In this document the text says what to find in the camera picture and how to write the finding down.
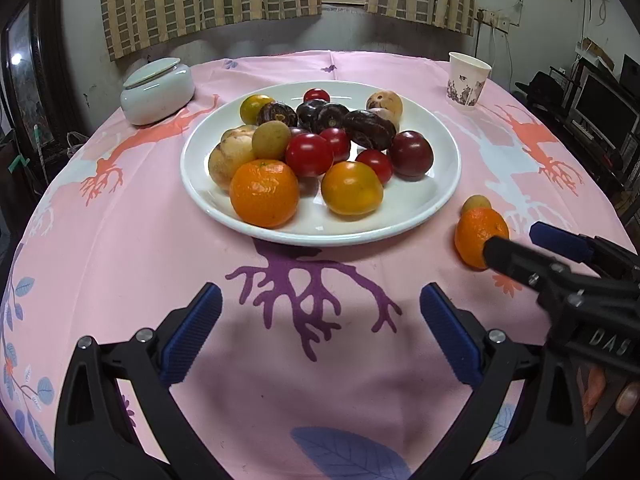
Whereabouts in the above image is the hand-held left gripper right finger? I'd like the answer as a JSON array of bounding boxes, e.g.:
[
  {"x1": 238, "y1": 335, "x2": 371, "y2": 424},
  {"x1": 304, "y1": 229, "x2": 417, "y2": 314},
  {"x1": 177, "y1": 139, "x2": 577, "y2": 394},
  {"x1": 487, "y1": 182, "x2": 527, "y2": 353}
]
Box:
[{"x1": 415, "y1": 282, "x2": 588, "y2": 480}]

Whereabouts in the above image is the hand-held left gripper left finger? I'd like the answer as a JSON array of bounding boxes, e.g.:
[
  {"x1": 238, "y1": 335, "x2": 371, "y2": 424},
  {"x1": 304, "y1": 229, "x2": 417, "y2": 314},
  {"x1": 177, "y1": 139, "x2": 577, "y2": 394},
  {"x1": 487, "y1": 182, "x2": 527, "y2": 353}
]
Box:
[{"x1": 52, "y1": 282, "x2": 223, "y2": 480}]

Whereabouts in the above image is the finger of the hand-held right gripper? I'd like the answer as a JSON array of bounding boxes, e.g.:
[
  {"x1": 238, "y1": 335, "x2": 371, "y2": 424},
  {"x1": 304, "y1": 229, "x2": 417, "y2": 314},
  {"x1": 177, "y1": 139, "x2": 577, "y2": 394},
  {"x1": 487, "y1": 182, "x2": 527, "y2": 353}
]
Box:
[
  {"x1": 482, "y1": 236, "x2": 640, "y2": 321},
  {"x1": 530, "y1": 221, "x2": 640, "y2": 286}
]

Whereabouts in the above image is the mandarin orange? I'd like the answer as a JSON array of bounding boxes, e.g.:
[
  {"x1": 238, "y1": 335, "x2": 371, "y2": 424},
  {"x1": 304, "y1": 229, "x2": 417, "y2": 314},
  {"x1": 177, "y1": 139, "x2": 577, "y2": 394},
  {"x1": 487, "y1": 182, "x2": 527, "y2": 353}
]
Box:
[
  {"x1": 229, "y1": 158, "x2": 301, "y2": 229},
  {"x1": 454, "y1": 206, "x2": 511, "y2": 272}
]

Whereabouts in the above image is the white oval plate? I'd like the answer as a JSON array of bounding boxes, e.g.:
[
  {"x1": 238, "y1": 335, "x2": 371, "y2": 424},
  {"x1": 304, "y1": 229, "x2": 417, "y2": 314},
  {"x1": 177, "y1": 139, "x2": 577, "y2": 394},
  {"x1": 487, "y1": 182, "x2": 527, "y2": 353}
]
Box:
[{"x1": 180, "y1": 81, "x2": 462, "y2": 247}]

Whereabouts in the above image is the large yellow tomato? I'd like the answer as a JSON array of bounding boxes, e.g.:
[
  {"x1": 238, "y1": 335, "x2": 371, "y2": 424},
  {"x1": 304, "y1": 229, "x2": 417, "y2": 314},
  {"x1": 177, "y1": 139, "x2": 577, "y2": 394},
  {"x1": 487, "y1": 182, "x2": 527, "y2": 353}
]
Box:
[{"x1": 321, "y1": 161, "x2": 385, "y2": 217}]

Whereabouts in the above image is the large striped pepino melon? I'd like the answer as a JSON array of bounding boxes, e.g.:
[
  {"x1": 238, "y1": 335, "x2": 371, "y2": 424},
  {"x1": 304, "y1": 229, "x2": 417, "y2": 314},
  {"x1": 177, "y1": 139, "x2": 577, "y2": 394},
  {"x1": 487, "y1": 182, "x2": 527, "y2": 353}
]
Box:
[{"x1": 208, "y1": 140, "x2": 261, "y2": 192}]

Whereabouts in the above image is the tan passion fruit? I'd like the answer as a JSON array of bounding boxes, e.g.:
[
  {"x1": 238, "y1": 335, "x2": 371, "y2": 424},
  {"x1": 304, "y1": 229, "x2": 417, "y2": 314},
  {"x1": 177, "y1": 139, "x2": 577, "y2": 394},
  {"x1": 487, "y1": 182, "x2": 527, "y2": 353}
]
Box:
[{"x1": 367, "y1": 107, "x2": 401, "y2": 130}]

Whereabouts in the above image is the dark water chestnut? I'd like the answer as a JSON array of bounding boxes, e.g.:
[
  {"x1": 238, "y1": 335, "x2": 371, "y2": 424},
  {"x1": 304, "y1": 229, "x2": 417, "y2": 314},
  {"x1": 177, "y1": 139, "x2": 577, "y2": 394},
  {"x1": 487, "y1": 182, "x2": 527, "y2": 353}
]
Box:
[
  {"x1": 312, "y1": 103, "x2": 351, "y2": 133},
  {"x1": 256, "y1": 101, "x2": 299, "y2": 128},
  {"x1": 296, "y1": 100, "x2": 326, "y2": 133},
  {"x1": 342, "y1": 109, "x2": 397, "y2": 151}
]

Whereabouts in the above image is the small striped pepino melon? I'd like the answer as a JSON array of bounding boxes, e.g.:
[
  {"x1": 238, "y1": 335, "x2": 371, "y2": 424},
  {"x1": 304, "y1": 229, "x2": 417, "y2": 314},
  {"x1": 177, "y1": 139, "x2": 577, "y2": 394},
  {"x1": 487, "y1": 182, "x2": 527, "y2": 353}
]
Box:
[{"x1": 366, "y1": 90, "x2": 403, "y2": 113}]

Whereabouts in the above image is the round brown fruit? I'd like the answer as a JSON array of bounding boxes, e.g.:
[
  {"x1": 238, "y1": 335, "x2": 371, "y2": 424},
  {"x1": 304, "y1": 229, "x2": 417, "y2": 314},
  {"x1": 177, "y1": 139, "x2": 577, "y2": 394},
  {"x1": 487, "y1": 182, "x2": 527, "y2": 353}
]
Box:
[{"x1": 221, "y1": 125, "x2": 258, "y2": 153}]

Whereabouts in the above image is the small yellow longan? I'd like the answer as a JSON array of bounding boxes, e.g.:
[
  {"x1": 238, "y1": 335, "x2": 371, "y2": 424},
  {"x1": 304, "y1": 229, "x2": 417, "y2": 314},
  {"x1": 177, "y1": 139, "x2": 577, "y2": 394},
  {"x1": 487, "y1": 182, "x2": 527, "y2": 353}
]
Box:
[
  {"x1": 251, "y1": 121, "x2": 292, "y2": 161},
  {"x1": 460, "y1": 194, "x2": 493, "y2": 217}
]

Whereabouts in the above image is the small yellow tomato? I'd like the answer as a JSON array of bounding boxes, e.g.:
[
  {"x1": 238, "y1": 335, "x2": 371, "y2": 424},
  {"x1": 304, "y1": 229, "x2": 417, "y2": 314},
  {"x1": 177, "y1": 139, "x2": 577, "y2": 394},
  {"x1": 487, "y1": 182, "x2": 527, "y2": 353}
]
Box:
[{"x1": 240, "y1": 94, "x2": 276, "y2": 126}]

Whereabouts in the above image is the person's right hand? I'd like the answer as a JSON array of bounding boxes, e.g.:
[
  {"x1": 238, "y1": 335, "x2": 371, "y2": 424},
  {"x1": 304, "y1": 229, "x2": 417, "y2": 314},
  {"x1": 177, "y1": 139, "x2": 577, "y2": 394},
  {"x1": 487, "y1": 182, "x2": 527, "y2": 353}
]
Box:
[{"x1": 577, "y1": 365, "x2": 640, "y2": 423}]

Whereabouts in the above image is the pink printed tablecloth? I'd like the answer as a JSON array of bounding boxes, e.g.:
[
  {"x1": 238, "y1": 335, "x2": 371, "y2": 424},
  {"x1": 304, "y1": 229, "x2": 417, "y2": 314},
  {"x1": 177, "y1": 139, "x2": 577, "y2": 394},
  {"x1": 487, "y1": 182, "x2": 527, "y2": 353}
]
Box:
[{"x1": 0, "y1": 50, "x2": 640, "y2": 480}]

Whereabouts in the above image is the computer monitor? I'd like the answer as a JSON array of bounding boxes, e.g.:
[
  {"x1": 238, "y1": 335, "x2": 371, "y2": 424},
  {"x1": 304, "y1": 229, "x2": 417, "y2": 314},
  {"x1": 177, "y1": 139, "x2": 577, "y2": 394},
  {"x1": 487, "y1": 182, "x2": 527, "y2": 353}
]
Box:
[{"x1": 572, "y1": 67, "x2": 640, "y2": 151}]

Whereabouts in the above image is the printed paper cup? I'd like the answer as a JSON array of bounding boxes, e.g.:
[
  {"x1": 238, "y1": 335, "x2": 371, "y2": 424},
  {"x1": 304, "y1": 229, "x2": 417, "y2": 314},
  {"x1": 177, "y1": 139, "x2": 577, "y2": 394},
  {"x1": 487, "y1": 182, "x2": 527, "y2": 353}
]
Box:
[{"x1": 446, "y1": 51, "x2": 492, "y2": 112}]

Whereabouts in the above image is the white lidded ceramic jar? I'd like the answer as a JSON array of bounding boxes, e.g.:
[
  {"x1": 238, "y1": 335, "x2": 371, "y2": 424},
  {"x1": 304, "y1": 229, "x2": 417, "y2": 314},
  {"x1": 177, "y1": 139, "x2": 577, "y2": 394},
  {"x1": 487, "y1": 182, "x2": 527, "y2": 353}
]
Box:
[{"x1": 120, "y1": 57, "x2": 196, "y2": 126}]

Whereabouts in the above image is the wall socket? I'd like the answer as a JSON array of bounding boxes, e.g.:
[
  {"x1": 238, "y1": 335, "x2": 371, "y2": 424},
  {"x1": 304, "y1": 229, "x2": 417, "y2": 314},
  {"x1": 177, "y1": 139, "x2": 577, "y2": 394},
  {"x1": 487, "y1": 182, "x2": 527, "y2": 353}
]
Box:
[{"x1": 475, "y1": 7, "x2": 511, "y2": 31}]

